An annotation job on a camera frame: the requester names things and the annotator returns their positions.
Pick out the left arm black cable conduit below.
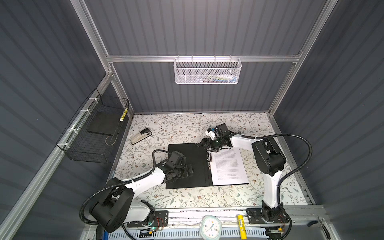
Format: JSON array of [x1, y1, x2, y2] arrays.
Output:
[[78, 149, 172, 240]]

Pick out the printed paper sheet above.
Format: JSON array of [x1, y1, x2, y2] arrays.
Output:
[[209, 148, 249, 186]]

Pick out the black handled pliers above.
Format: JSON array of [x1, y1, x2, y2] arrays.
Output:
[[307, 220, 331, 240]]

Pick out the black grey stapler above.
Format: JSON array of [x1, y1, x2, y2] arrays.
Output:
[[130, 128, 152, 145]]

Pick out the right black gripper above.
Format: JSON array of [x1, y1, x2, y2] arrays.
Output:
[[197, 138, 224, 152]]

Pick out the white wire mesh basket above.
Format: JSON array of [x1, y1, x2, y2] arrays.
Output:
[[173, 57, 242, 85]]

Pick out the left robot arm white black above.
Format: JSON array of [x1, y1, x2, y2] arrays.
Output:
[[79, 150, 193, 233]]

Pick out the beige black clip folder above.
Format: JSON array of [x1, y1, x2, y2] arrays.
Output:
[[166, 143, 249, 190]]

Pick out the yellow glue stick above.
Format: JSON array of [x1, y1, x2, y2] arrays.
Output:
[[237, 215, 247, 240]]

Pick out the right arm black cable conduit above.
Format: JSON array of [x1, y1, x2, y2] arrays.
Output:
[[239, 133, 313, 208]]

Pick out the yellow marker in black basket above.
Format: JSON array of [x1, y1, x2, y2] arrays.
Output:
[[120, 108, 128, 122]]

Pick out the white round clock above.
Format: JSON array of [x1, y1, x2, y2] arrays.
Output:
[[200, 215, 222, 240]]

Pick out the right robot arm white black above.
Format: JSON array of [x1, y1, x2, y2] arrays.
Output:
[[199, 124, 287, 223]]

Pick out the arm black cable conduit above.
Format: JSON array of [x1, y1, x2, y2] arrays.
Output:
[[78, 149, 172, 240], [239, 133, 313, 208]]

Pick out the black wire mesh basket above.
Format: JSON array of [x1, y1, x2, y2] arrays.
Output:
[[57, 89, 130, 164]]

